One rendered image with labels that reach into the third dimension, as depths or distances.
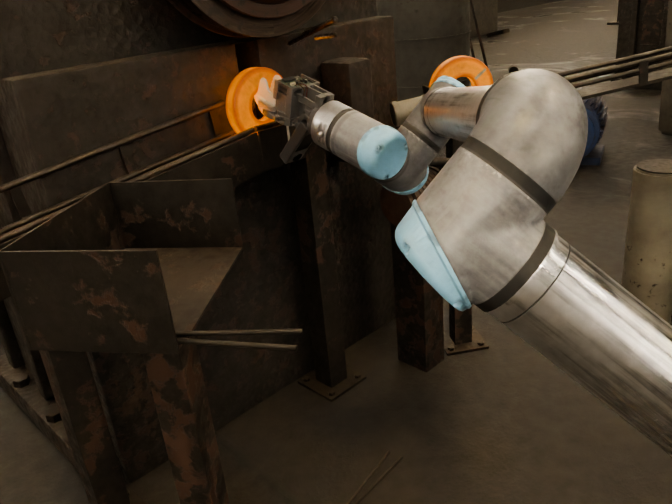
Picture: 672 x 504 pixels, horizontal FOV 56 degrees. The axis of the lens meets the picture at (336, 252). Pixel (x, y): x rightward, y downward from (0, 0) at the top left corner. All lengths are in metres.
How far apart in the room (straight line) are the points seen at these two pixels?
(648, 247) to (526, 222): 0.99
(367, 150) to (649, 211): 0.75
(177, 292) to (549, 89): 0.55
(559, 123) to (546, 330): 0.21
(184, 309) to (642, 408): 0.56
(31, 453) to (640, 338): 1.41
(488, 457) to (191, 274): 0.81
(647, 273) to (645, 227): 0.12
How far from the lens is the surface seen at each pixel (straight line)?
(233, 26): 1.28
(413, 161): 1.21
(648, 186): 1.58
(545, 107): 0.67
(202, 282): 0.92
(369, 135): 1.10
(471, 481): 1.42
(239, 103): 1.31
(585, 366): 0.70
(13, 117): 1.25
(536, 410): 1.61
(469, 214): 0.63
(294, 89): 1.22
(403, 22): 4.00
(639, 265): 1.66
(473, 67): 1.57
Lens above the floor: 0.98
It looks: 24 degrees down
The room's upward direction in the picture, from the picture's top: 6 degrees counter-clockwise
